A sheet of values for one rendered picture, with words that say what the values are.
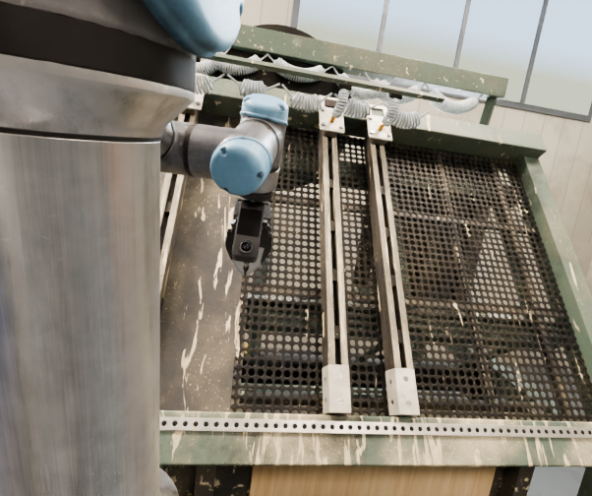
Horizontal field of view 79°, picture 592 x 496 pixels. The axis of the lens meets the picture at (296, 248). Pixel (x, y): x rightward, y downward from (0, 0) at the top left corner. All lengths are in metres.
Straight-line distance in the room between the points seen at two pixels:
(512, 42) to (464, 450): 3.36
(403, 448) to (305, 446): 0.27
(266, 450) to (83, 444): 0.86
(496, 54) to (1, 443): 3.82
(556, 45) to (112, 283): 4.14
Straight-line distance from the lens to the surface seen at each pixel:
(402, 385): 1.15
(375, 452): 1.12
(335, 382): 1.07
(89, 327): 0.18
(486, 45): 3.81
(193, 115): 1.48
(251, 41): 1.97
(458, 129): 1.79
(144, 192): 0.17
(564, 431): 1.46
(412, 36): 3.52
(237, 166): 0.49
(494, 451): 1.30
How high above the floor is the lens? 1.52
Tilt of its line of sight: 10 degrees down
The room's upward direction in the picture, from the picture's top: 8 degrees clockwise
